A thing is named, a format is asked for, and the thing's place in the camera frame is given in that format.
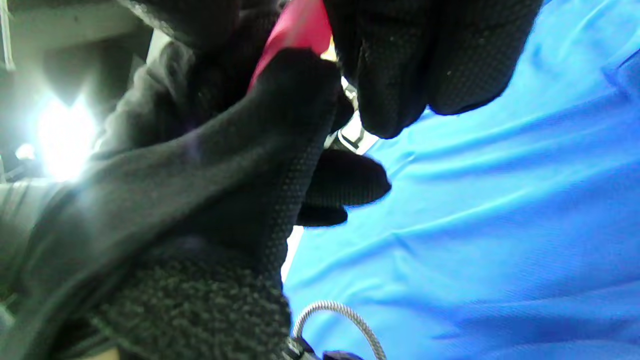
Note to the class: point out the blue t-shirt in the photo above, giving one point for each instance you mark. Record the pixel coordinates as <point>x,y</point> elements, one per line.
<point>500,225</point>

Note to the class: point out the person's right hand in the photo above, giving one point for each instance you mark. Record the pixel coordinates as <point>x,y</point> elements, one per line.
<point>175,200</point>

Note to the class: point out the pink lint roller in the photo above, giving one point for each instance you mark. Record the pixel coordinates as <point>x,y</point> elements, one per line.
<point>297,25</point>

